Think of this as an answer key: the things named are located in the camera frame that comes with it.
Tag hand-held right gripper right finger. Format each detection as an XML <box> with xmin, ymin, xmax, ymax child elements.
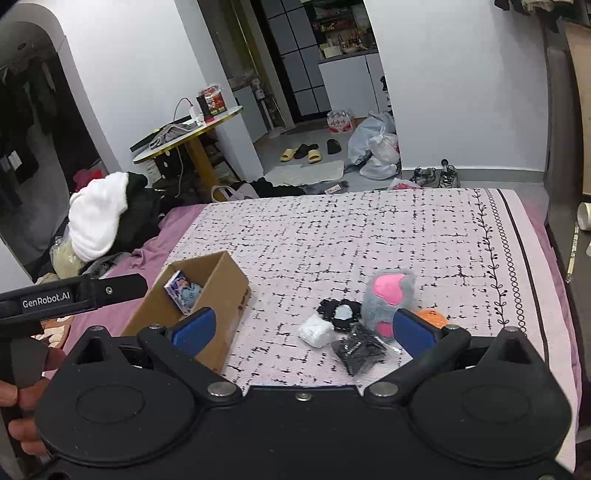
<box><xmin>364</xmin><ymin>307</ymin><xmax>544</xmax><ymax>405</ymax></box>

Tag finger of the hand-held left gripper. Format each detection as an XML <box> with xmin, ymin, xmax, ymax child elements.
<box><xmin>89</xmin><ymin>273</ymin><xmax>149</xmax><ymax>309</ymax></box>

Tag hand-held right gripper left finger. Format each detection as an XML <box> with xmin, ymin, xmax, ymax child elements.
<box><xmin>69</xmin><ymin>307</ymin><xmax>243</xmax><ymax>405</ymax></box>

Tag toy hamburger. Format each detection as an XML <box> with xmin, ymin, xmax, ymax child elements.
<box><xmin>414</xmin><ymin>309</ymin><xmax>450</xmax><ymax>330</ymax></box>

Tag cardboard box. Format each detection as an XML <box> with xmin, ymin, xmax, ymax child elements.
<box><xmin>121</xmin><ymin>250</ymin><xmax>252</xmax><ymax>371</ymax></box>

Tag grey plush toy pink heart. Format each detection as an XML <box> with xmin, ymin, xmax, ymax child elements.
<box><xmin>361</xmin><ymin>270</ymin><xmax>419</xmax><ymax>341</ymax></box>

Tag black socks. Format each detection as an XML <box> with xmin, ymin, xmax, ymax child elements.
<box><xmin>331</xmin><ymin>325</ymin><xmax>389</xmax><ymax>377</ymax></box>

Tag white socks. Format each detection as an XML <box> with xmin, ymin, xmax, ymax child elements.
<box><xmin>298</xmin><ymin>314</ymin><xmax>334</xmax><ymax>348</ymax></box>

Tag person's left hand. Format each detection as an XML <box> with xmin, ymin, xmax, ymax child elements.
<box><xmin>0</xmin><ymin>346</ymin><xmax>66</xmax><ymax>457</ymax></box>

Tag grey garment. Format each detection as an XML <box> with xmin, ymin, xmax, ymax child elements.
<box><xmin>82</xmin><ymin>251</ymin><xmax>136</xmax><ymax>278</ymax></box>

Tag beige orange-trimmed cloth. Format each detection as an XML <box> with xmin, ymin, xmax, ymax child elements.
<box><xmin>28</xmin><ymin>318</ymin><xmax>74</xmax><ymax>350</ymax></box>

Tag printed card packet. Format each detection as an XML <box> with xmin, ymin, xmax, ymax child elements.
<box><xmin>164</xmin><ymin>270</ymin><xmax>204</xmax><ymax>316</ymax></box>

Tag pale yellow fleece in bag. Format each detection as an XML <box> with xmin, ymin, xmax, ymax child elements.
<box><xmin>50</xmin><ymin>237</ymin><xmax>88</xmax><ymax>278</ymax></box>

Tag purple bed sheet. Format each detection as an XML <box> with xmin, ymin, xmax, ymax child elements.
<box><xmin>44</xmin><ymin>203</ymin><xmax>207</xmax><ymax>344</ymax></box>

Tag white fleece garment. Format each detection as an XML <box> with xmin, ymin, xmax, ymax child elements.
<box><xmin>68</xmin><ymin>172</ymin><xmax>131</xmax><ymax>262</ymax></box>

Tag black clothes pile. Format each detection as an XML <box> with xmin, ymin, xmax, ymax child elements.
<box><xmin>110</xmin><ymin>172</ymin><xmax>163</xmax><ymax>256</ymax></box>

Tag red cloth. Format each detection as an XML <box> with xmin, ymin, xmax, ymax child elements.
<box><xmin>73</xmin><ymin>168</ymin><xmax>108</xmax><ymax>191</ymax></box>

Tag white black patterned blanket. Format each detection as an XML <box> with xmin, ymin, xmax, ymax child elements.
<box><xmin>161</xmin><ymin>187</ymin><xmax>581</xmax><ymax>464</ymax></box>

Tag white tote bag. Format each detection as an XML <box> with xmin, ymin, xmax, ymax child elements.
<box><xmin>211</xmin><ymin>184</ymin><xmax>260</xmax><ymax>202</ymax></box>

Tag round white table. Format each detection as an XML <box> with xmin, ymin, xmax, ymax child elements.
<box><xmin>132</xmin><ymin>105</ymin><xmax>245</xmax><ymax>202</ymax></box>

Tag grey cloth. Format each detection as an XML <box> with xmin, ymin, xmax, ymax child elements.
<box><xmin>148</xmin><ymin>123</ymin><xmax>197</xmax><ymax>149</ymax></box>

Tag white plastic bag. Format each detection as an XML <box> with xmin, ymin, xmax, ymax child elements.
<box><xmin>359</xmin><ymin>133</ymin><xmax>402</xmax><ymax>180</ymax></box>

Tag pale floor mat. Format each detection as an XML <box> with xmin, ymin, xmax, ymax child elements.
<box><xmin>265</xmin><ymin>159</ymin><xmax>345</xmax><ymax>186</ymax></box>

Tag grey plastic bag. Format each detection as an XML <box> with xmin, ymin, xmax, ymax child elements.
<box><xmin>346</xmin><ymin>111</ymin><xmax>398</xmax><ymax>165</ymax></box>

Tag red box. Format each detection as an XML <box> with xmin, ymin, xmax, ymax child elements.
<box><xmin>196</xmin><ymin>84</ymin><xmax>229</xmax><ymax>123</ymax></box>

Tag bottled water pack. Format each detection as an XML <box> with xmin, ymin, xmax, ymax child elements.
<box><xmin>326</xmin><ymin>109</ymin><xmax>356</xmax><ymax>134</ymax></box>

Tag white standing fan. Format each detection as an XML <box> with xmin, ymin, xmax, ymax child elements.
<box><xmin>249</xmin><ymin>76</ymin><xmax>280</xmax><ymax>138</ymax></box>

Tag white kitchen cabinet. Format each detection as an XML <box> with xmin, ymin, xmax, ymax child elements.
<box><xmin>318</xmin><ymin>52</ymin><xmax>387</xmax><ymax>126</ymax></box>

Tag black white jacket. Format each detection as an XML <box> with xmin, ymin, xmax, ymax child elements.
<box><xmin>494</xmin><ymin>0</ymin><xmax>563</xmax><ymax>16</ymax></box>

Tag white charger with cable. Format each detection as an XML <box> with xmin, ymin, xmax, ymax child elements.
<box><xmin>174</xmin><ymin>97</ymin><xmax>205</xmax><ymax>124</ymax></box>

